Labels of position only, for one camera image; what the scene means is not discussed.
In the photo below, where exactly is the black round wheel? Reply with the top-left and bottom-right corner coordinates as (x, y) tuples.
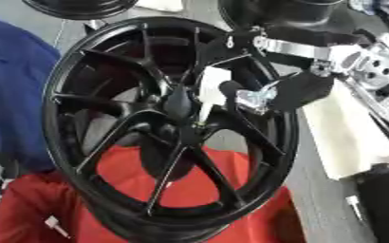
(215, 0), (374, 44)
(20, 0), (141, 21)

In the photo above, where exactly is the black spoked wheel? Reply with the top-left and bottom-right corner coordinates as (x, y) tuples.
(40, 16), (301, 243)

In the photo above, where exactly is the white foam block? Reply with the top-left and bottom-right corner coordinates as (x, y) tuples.
(301, 80), (389, 181)

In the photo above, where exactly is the black box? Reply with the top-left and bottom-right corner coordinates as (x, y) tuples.
(355, 163), (389, 243)

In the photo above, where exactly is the white pin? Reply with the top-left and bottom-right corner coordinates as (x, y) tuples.
(43, 215), (74, 240)
(343, 195), (369, 223)
(195, 65), (234, 127)

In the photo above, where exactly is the person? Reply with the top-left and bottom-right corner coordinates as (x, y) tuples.
(0, 11), (65, 175)

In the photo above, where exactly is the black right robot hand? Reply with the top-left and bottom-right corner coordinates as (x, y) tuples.
(217, 27), (338, 116)

